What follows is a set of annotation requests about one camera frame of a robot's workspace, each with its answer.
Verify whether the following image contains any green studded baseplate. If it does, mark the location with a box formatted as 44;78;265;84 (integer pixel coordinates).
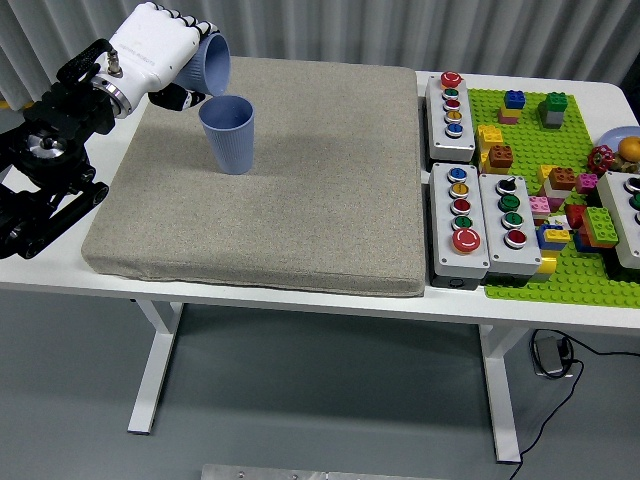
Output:
465;88;640;305

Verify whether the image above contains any blue ribbed cup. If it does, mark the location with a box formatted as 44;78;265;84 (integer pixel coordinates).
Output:
172;32;232;99
198;94;256;176

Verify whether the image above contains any green grey block stack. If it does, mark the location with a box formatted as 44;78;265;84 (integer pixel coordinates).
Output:
537;92;570;131

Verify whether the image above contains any red toy flower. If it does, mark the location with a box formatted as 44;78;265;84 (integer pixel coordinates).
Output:
587;144;615;176

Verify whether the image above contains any black power cable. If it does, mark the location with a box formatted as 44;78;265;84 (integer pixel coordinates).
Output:
509;329;640;480

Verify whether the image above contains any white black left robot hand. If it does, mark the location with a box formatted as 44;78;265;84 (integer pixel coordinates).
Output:
94;2;220;112

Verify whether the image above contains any lime green toy block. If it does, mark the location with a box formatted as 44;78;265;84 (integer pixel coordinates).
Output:
582;205;621;249

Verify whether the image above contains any blue orange block stack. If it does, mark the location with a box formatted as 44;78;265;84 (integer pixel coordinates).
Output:
572;227;609;254

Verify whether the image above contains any orange white yellow block stack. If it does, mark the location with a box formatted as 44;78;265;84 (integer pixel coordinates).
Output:
537;164;577;199

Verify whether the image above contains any grey-brown cushion mat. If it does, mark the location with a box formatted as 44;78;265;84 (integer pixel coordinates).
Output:
80;55;427;299

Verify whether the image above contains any brown toy block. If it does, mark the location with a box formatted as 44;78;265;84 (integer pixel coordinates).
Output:
487;144;515;170

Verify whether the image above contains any grey box black selector switch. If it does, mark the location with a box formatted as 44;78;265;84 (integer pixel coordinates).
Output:
478;172;544;287

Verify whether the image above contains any grey power adapter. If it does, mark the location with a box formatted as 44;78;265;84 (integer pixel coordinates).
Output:
533;335;569;376

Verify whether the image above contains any grey box large red button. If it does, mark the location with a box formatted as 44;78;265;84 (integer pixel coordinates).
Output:
428;162;491;290

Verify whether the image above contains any blue yellow pink block stack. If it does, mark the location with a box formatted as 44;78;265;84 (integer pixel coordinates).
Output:
497;89;528;126

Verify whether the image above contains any red toy block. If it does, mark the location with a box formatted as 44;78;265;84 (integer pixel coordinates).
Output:
564;203;587;231

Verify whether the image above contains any brown toy food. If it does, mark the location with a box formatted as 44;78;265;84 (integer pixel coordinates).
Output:
612;152;640;174

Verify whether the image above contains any grey button box dark base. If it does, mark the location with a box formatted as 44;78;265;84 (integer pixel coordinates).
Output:
594;171;640;271

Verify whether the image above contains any light pink toy block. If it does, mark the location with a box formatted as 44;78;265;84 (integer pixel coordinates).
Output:
528;195;566;226

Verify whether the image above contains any grey five-button control box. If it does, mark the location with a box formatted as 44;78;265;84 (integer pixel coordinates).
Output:
423;71;477;164

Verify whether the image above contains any white table leg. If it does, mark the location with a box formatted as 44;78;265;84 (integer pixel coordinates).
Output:
477;323;524;464
127;298;182;435

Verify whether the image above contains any yellow cylinder block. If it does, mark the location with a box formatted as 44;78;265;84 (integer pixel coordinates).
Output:
533;249;559;284

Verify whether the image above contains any light blue plate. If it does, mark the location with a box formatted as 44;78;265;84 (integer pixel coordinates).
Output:
598;126;640;151

